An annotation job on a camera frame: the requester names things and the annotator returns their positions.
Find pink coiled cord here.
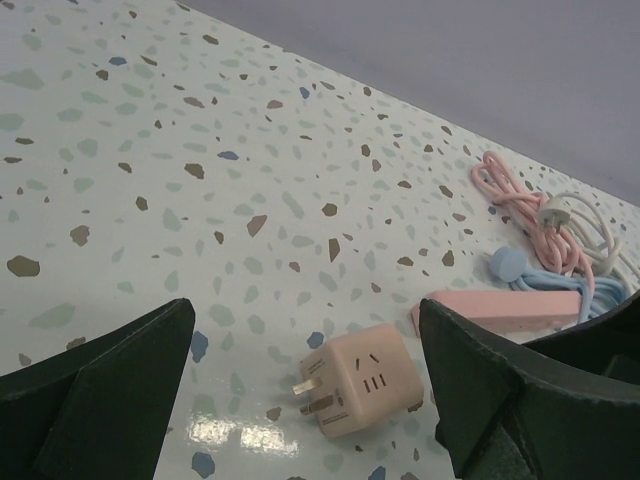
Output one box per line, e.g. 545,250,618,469
469,150,599,296

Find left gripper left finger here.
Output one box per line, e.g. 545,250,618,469
1,298,195,479

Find pink power strip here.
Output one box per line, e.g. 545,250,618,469
427,290,582,334

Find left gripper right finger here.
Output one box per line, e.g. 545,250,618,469
419,297,639,479

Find white coiled cord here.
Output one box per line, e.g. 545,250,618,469
537,192,640,291

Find blue coiled cord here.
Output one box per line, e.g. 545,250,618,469
488,247,634,321

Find pink plug adapter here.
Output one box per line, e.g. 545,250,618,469
292,324,424,438

